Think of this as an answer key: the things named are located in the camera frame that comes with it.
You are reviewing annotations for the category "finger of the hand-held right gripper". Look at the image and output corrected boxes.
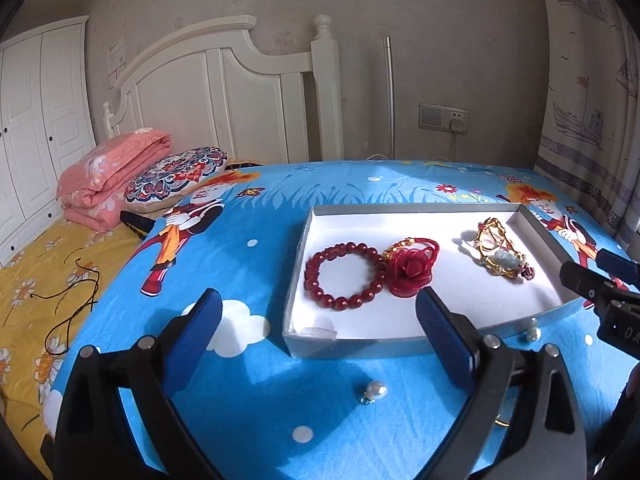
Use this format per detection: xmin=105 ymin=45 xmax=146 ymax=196
xmin=559 ymin=260 xmax=626 ymax=306
xmin=596 ymin=249 xmax=640 ymax=286

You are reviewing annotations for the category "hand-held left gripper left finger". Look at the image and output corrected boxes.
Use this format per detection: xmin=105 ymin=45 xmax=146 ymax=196
xmin=54 ymin=287 xmax=223 ymax=480

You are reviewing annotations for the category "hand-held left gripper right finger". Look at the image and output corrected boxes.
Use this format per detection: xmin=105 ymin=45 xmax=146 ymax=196
xmin=415 ymin=286 xmax=588 ymax=480

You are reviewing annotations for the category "red fabric rose ornament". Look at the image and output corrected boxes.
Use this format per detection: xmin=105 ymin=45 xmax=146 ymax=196
xmin=385 ymin=247 xmax=435 ymax=297

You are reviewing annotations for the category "thin gold bangle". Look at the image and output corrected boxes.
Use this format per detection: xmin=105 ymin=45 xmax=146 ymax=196
xmin=475 ymin=240 xmax=536 ymax=281

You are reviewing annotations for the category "red knotted cord bracelet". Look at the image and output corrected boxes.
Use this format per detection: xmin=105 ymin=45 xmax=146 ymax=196
xmin=387 ymin=237 xmax=441 ymax=266

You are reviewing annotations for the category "grey shallow cardboard box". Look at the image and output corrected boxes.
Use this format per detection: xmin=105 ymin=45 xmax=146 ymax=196
xmin=282 ymin=203 xmax=598 ymax=360

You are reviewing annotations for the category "dark red bead bracelet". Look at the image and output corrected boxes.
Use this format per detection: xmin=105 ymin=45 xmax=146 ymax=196
xmin=304 ymin=242 xmax=387 ymax=312

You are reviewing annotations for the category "blue cartoon printed tablecloth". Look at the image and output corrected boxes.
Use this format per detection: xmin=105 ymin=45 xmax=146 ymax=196
xmin=42 ymin=159 xmax=640 ymax=480

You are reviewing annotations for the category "black flat object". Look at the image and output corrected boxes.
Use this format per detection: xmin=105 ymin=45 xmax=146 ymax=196
xmin=119 ymin=210 xmax=157 ymax=240

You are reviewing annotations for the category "ship printed curtain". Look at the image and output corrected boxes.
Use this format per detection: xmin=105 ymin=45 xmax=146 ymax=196
xmin=532 ymin=0 xmax=640 ymax=241

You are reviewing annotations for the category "yellow floral bedsheet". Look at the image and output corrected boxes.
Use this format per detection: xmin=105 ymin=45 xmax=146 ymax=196
xmin=0 ymin=217 xmax=146 ymax=480

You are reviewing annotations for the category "patterned round pillow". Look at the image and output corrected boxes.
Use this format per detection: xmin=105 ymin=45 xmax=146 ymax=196
xmin=124 ymin=146 xmax=230 ymax=213

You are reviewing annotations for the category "pink folded floral quilt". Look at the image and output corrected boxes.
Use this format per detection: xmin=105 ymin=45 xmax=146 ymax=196
xmin=56 ymin=129 xmax=172 ymax=233

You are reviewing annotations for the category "silver metal pole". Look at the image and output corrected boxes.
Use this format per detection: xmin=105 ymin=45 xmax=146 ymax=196
xmin=382 ymin=36 xmax=397 ymax=160

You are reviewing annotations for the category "white wooden headboard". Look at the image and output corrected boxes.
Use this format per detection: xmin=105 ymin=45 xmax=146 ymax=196
xmin=102 ymin=14 xmax=345 ymax=166

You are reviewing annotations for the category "white wardrobe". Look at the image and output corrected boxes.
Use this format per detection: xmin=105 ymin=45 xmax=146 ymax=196
xmin=0 ymin=15 xmax=97 ymax=267

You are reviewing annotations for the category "thin black cord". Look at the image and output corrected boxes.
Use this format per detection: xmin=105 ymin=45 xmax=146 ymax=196
xmin=30 ymin=257 xmax=101 ymax=356

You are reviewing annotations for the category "wall socket with white plug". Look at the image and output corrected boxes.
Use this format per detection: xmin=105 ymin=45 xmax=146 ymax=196
xmin=442 ymin=106 xmax=470 ymax=135

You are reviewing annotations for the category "grey wall switch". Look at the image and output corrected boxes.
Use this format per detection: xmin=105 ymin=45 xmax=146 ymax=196
xmin=419 ymin=102 xmax=445 ymax=130

